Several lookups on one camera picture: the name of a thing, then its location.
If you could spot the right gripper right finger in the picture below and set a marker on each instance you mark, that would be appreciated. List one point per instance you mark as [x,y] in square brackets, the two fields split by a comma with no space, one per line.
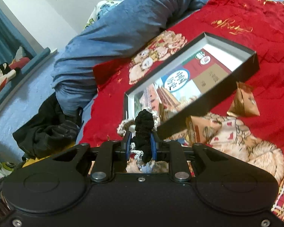
[158,148]

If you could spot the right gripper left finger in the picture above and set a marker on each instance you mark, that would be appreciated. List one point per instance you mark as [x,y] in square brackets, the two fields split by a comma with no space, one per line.
[125,146]

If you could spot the black scrunchie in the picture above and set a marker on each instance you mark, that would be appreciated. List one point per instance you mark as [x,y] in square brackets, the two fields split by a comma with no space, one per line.
[144,125]

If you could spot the brown triangular snack packet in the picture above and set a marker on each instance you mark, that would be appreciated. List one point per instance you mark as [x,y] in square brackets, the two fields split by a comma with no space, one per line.
[243,104]
[201,130]

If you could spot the beige white scrunchie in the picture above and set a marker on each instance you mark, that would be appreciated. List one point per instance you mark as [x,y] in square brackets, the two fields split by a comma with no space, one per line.
[125,126]

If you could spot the black clothing pile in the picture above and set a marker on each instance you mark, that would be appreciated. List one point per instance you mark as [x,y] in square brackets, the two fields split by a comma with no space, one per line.
[49,131]

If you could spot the colourful booklet in box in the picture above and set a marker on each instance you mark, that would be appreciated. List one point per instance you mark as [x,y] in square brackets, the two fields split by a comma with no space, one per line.
[183,84]

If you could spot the black shallow cardboard box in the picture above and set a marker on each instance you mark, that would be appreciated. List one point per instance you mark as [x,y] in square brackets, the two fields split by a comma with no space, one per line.
[167,52]

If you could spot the mustard yellow garment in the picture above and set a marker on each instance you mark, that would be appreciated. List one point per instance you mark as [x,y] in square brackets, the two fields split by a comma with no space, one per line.
[30,161]

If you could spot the blue duvet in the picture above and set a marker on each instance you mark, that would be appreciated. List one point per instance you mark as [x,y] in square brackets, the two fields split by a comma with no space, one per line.
[119,33]

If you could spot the cartoon patterned pillow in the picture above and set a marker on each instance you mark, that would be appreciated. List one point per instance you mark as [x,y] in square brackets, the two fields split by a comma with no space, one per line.
[100,10]

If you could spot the plush toy on sill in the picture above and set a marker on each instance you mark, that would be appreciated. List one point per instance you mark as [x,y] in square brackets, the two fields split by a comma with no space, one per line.
[6,74]

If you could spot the teal curtain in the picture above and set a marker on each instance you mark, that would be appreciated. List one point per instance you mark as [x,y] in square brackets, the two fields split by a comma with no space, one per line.
[10,41]

